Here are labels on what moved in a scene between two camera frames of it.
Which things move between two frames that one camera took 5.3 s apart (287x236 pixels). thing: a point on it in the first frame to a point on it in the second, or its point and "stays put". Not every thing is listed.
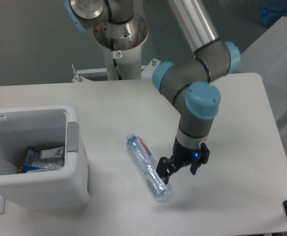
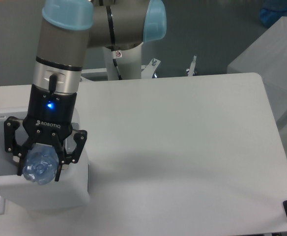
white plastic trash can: (10, 132) stays put
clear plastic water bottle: (148, 165) to (41, 163)
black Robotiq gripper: (165, 166) to (50, 115)
